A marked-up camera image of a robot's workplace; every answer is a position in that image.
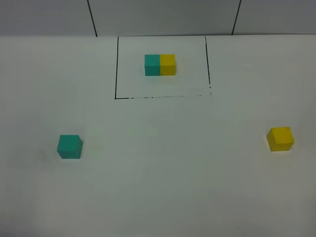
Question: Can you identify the teal template block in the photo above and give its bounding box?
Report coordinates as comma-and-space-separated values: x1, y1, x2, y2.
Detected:
144, 54, 160, 76

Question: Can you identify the yellow template block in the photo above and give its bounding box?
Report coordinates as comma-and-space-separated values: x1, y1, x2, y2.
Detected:
160, 54, 176, 76

